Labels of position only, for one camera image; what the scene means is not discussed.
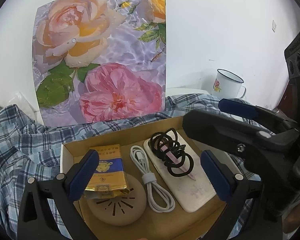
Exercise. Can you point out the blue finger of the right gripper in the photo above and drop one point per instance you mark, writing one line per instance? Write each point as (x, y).
(237, 108)

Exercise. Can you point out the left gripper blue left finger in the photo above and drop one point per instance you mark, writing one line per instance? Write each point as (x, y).
(79, 175)

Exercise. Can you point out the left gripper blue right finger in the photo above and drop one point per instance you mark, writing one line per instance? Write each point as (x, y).
(218, 174)

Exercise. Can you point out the white enamel mug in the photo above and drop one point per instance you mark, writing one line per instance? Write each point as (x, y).
(228, 85)

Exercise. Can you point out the gold blue foil packet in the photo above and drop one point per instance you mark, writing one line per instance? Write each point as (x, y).
(109, 179)

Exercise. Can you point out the beige round perforated pad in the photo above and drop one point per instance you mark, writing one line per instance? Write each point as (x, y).
(121, 210)

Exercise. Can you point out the pink hair clip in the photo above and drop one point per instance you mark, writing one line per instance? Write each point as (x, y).
(178, 162)

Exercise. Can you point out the blue plaid shirt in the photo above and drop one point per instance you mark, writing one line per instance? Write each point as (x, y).
(29, 149)

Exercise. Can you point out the shallow cardboard tray box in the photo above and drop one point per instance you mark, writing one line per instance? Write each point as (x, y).
(177, 224)

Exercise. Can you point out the rose flower painting board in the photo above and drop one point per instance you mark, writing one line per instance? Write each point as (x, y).
(99, 60)

